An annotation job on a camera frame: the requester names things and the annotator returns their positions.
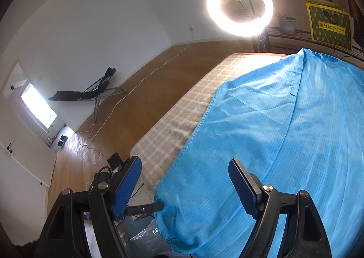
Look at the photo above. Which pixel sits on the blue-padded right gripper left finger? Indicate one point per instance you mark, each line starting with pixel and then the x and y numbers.
pixel 108 197

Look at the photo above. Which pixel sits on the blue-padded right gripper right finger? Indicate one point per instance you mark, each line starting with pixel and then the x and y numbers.
pixel 264 207

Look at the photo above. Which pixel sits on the light blue striped garment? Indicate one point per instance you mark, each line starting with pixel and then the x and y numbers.
pixel 296 124

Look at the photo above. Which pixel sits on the black clothes rack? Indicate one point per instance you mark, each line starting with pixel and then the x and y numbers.
pixel 303 39

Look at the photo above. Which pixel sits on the clear plastic bag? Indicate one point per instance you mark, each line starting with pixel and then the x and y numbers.
pixel 144 238

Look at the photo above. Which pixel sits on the plaid bed cover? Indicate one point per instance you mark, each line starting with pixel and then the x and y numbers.
pixel 159 147

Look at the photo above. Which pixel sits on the bright window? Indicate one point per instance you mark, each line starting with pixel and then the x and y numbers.
pixel 38 106

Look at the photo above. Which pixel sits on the black folding chair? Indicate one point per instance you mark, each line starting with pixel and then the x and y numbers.
pixel 95 92

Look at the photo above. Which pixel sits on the blue plant pot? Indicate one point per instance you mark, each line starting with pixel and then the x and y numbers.
pixel 286 24

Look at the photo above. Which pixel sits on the yellow green patterned box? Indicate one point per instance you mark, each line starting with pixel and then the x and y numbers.
pixel 329 24

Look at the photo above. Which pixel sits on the ring light on stand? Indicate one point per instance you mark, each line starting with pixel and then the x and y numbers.
pixel 244 19

